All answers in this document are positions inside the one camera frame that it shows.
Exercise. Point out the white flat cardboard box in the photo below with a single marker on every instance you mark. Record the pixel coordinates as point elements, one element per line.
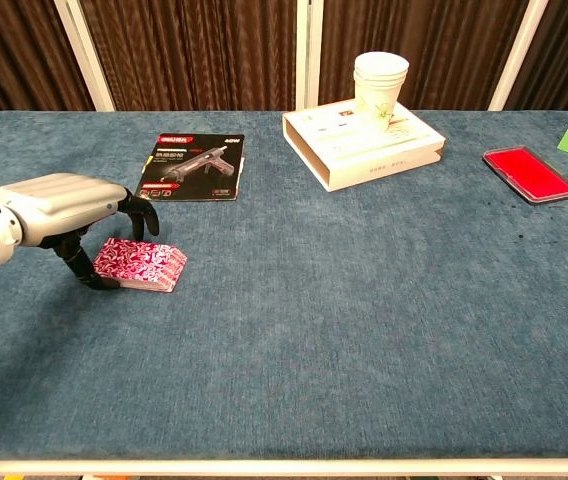
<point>364,160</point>

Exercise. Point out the white paper cup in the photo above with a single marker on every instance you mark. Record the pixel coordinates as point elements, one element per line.
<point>363,85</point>
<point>364,80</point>
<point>381,62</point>

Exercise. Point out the white paper cup plant print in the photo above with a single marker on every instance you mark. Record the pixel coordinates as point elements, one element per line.
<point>376,105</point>

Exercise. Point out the blue table cloth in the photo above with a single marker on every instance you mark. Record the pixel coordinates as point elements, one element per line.
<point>314,325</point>

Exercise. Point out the white partition frame post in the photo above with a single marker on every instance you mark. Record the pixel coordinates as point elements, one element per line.
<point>519,55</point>
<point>84,55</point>
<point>309,50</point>

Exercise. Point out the black glue gun box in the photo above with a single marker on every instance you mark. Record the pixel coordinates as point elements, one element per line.
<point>191,167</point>

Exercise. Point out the red ink pad clear case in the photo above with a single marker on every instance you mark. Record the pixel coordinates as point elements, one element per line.
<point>529,172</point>

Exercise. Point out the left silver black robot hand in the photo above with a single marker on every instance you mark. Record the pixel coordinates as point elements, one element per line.
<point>59,200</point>

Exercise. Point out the white table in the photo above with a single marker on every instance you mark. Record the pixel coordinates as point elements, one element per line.
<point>284,468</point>

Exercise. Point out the pink patterned card stack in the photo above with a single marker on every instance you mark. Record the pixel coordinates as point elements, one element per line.
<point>141,262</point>

